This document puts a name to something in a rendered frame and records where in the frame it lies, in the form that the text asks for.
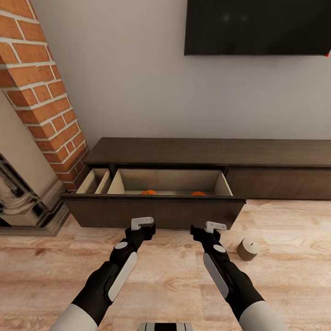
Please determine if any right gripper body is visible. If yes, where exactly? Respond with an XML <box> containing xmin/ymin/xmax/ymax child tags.
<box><xmin>193</xmin><ymin>228</ymin><xmax>220</xmax><ymax>245</ymax></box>

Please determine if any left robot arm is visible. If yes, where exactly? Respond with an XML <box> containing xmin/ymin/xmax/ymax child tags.
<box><xmin>48</xmin><ymin>217</ymin><xmax>156</xmax><ymax>331</ymax></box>

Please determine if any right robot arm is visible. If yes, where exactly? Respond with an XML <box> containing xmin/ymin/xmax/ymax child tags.
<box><xmin>190</xmin><ymin>221</ymin><xmax>291</xmax><ymax>331</ymax></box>

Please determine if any pillar candle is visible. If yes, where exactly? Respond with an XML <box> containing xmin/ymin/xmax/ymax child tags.
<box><xmin>237</xmin><ymin>238</ymin><xmax>260</xmax><ymax>261</ymax></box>

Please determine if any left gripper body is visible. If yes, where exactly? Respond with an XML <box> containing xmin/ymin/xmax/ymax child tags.
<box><xmin>126</xmin><ymin>226</ymin><xmax>152</xmax><ymax>244</ymax></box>

